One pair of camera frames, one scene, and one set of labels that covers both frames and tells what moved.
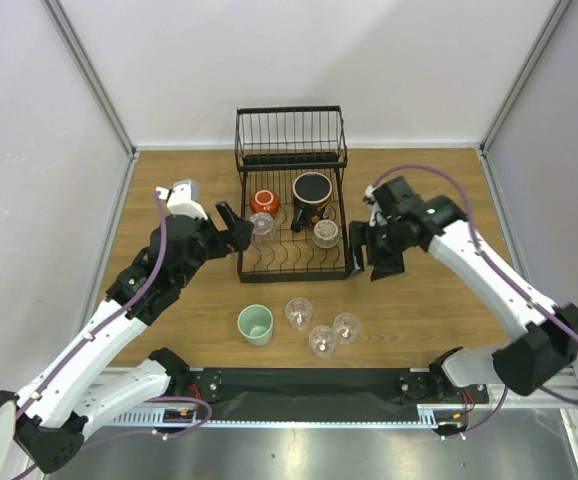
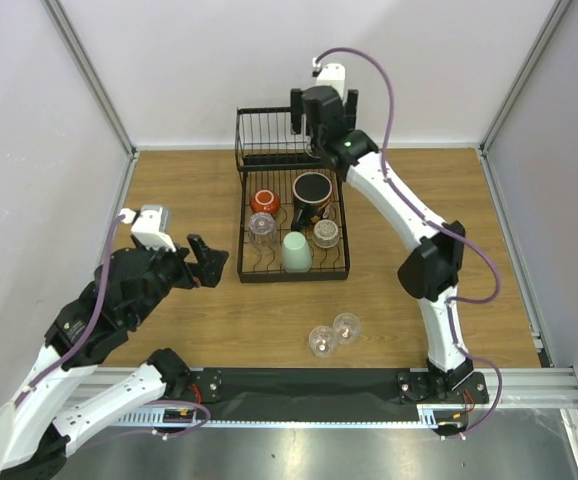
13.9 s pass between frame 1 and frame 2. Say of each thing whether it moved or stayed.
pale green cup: moved
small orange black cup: stayed
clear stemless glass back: moved
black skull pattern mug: stayed
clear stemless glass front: stayed
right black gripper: moved
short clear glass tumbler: stayed
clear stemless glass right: stayed
